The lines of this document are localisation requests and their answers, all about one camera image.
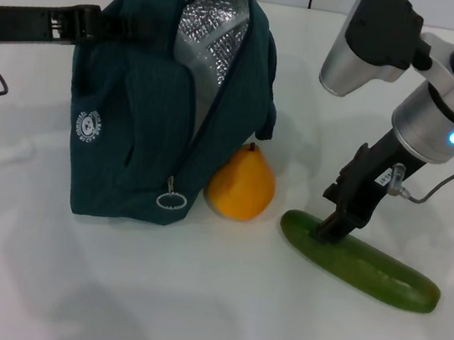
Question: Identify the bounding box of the orange yellow pear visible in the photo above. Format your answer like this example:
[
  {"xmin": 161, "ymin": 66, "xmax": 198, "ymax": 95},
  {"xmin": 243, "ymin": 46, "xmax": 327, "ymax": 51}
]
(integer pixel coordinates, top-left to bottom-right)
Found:
[{"xmin": 202, "ymin": 136, "xmax": 282, "ymax": 227}]

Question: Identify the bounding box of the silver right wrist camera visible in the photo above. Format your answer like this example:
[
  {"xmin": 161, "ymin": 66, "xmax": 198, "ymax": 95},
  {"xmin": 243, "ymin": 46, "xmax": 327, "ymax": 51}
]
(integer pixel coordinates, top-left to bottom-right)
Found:
[{"xmin": 317, "ymin": 0, "xmax": 442, "ymax": 109}]

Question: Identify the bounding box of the right gripper cable with plug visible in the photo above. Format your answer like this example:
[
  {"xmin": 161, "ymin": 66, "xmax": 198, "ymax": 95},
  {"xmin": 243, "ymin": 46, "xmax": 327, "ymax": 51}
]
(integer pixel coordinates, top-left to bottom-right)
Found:
[{"xmin": 386, "ymin": 116, "xmax": 454, "ymax": 210}]

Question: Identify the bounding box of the dark teal insulated lunch bag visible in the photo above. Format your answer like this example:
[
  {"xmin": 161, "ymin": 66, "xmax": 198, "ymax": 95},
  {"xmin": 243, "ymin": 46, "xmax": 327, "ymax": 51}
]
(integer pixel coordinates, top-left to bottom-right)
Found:
[{"xmin": 50, "ymin": 0, "xmax": 294, "ymax": 241}]

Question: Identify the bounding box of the green cucumber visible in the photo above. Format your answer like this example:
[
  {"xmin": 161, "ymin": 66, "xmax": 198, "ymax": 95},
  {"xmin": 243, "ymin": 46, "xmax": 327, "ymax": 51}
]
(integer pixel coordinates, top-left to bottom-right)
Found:
[{"xmin": 270, "ymin": 207, "xmax": 451, "ymax": 317}]

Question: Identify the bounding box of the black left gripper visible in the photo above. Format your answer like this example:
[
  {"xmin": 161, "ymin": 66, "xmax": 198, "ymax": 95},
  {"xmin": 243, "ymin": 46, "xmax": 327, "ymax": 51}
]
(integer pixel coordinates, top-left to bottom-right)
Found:
[{"xmin": 0, "ymin": 0, "xmax": 170, "ymax": 70}]

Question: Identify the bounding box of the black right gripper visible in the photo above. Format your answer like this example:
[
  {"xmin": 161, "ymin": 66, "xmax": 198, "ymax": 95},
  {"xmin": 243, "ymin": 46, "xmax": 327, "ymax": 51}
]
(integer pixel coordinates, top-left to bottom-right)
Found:
[{"xmin": 308, "ymin": 121, "xmax": 431, "ymax": 257}]

